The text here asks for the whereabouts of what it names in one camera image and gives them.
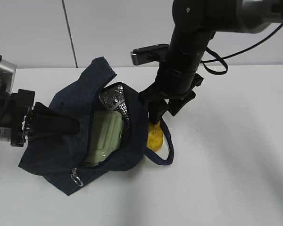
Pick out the green lidded glass container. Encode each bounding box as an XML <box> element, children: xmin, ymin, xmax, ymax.
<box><xmin>84</xmin><ymin>111</ymin><xmax>124</xmax><ymax>166</ymax></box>

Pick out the navy blue lunch bag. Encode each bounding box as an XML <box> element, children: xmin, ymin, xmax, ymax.
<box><xmin>19</xmin><ymin>57</ymin><xmax>174</xmax><ymax>195</ymax></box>

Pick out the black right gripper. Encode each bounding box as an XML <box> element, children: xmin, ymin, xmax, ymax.
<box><xmin>138</xmin><ymin>73</ymin><xmax>204</xmax><ymax>124</ymax></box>

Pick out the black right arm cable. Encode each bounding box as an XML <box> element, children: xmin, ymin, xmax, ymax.
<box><xmin>200</xmin><ymin>22</ymin><xmax>283</xmax><ymax>76</ymax></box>

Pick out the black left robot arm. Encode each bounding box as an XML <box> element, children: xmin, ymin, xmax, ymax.
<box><xmin>0</xmin><ymin>89</ymin><xmax>80</xmax><ymax>147</ymax></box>

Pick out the yellow pear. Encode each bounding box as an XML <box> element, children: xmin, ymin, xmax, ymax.
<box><xmin>147</xmin><ymin>122</ymin><xmax>164</xmax><ymax>152</ymax></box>

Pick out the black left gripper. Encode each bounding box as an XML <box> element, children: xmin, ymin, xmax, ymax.
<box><xmin>10</xmin><ymin>89</ymin><xmax>80</xmax><ymax>146</ymax></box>

